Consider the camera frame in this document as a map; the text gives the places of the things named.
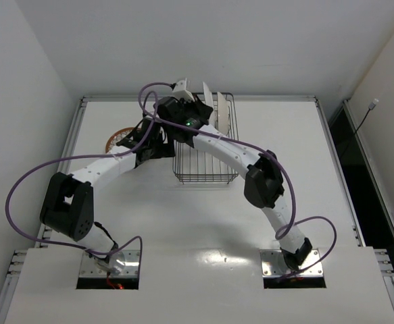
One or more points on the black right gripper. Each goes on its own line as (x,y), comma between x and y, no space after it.
(201,110)

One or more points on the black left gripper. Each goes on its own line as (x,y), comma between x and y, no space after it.
(136,137)

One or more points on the sunburst pattern plate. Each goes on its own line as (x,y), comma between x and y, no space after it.
(208,98)

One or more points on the brown floral pattern plate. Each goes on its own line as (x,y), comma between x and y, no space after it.
(223,114)

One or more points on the brown lattice pattern plate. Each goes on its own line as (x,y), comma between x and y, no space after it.
(116,137)

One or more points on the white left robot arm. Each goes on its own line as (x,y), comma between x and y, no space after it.
(69,204)

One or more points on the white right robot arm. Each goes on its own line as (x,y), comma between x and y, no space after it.
(265,178)

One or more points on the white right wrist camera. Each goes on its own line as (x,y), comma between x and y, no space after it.
(180,91)

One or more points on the black wire dish rack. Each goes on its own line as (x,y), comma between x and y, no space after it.
(191,166)

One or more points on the aluminium table frame rail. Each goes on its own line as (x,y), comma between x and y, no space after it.
(277,98)

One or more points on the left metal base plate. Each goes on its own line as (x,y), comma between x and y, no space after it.
(123,264)

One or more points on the metal base plate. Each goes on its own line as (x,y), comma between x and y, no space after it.
(273,265)
(123,264)

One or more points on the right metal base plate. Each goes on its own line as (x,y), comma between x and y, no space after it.
(273,265)

